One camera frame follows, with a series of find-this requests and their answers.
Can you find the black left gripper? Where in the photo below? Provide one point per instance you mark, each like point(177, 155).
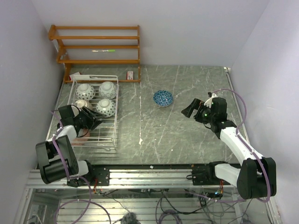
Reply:
point(91, 125)

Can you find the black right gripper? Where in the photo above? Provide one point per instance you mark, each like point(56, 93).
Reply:
point(195, 105)

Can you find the brown geometric pattern bowl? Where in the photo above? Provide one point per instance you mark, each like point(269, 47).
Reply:
point(83, 103)

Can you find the blue floral pattern bowl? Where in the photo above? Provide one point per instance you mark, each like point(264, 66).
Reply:
point(106, 107)

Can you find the red patterned bowl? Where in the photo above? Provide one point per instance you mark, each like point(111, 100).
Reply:
point(83, 136)

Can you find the olive leaf pattern bowl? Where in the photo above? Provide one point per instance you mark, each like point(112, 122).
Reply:
point(85, 92)

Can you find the blue triangle pattern bowl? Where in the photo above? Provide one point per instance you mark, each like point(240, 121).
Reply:
point(163, 98)

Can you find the white petal pattern bowl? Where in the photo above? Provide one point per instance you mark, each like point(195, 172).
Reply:
point(108, 90)

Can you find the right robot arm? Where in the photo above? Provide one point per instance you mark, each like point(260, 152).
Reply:
point(256, 178)

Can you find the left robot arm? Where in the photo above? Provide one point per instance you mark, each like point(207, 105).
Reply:
point(56, 158)

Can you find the wooden shelf rack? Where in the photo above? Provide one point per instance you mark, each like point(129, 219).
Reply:
point(124, 42)

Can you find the red white small box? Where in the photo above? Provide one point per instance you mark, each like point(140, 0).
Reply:
point(130, 75)

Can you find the green white pen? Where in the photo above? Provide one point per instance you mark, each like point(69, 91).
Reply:
point(107, 50)

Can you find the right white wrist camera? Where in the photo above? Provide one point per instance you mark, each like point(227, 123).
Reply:
point(209, 101)

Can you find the white wire dish rack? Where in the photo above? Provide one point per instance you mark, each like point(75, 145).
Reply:
point(99, 95)

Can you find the aluminium mounting rail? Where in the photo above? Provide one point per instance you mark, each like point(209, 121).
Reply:
point(125, 179)

